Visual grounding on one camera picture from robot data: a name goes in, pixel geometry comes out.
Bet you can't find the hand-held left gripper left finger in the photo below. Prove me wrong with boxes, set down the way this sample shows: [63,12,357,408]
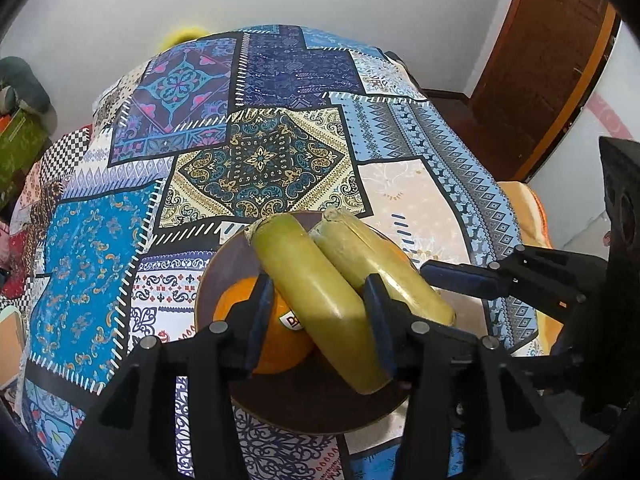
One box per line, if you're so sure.
[59,272,276,480]

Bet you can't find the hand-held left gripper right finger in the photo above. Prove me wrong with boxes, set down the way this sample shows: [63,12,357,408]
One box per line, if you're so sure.
[362,272,583,480]

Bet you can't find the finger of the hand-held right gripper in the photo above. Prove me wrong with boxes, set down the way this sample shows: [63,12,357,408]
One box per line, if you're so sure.
[510,351,585,394]
[420,246,608,321]

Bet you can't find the large orange with sticker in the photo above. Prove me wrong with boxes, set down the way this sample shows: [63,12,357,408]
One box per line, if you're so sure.
[213,275,315,375]

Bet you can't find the sugarcane piece with ragged end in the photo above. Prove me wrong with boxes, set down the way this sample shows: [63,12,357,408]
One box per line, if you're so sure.
[307,206,457,327]

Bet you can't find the smooth green sugarcane piece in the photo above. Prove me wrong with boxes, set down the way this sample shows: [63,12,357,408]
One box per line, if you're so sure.
[248,214,396,395]

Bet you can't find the dark brown round plate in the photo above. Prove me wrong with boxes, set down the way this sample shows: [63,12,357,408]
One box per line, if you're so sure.
[194,211,488,436]

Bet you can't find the orange fleece blanket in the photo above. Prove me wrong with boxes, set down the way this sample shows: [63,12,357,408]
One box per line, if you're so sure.
[500,180,566,356]

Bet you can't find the white sliding wardrobe door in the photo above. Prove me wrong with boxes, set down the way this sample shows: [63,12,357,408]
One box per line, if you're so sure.
[525,25,640,251]

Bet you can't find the blue patchwork blanket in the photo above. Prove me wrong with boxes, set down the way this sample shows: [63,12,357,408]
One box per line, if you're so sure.
[10,24,543,480]

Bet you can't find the brown wooden door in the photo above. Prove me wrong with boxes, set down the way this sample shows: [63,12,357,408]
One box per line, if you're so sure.
[467,0,621,183]

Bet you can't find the black white checkered cloth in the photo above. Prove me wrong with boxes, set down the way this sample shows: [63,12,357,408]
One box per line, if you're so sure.
[37,127,93,186]

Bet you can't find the green cardboard box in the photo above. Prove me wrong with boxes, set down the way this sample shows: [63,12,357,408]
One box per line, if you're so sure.
[0,110,48,206]

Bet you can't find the yellow round object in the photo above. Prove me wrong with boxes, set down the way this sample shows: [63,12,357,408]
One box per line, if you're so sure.
[159,25,208,51]

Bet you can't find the grey plush pillow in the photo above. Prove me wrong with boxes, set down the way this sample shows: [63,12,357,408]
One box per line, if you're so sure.
[0,56,51,113]

